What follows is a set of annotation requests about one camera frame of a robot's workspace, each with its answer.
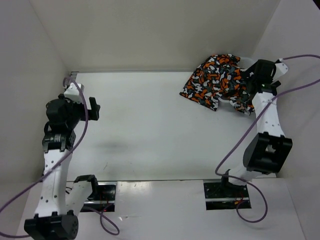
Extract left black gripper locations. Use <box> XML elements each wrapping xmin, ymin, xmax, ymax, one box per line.
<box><xmin>59</xmin><ymin>93</ymin><xmax>101</xmax><ymax>129</ymax></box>

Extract white plastic basket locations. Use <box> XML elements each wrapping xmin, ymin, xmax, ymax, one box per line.
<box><xmin>219</xmin><ymin>56</ymin><xmax>257</xmax><ymax>107</ymax></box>

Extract orange camouflage shorts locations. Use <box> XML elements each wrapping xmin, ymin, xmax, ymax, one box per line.
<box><xmin>179</xmin><ymin>53</ymin><xmax>255</xmax><ymax>116</ymax></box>

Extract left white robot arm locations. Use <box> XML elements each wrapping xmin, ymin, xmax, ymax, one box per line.
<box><xmin>24</xmin><ymin>94</ymin><xmax>101</xmax><ymax>240</ymax></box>

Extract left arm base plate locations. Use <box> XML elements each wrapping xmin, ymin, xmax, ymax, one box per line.
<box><xmin>81</xmin><ymin>181</ymin><xmax>117</xmax><ymax>212</ymax></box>

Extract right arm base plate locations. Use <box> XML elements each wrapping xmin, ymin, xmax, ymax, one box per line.
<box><xmin>203</xmin><ymin>179</ymin><xmax>252</xmax><ymax>211</ymax></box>

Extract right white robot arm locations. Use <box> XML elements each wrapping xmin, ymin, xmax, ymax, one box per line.
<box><xmin>219</xmin><ymin>59</ymin><xmax>293</xmax><ymax>197</ymax></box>

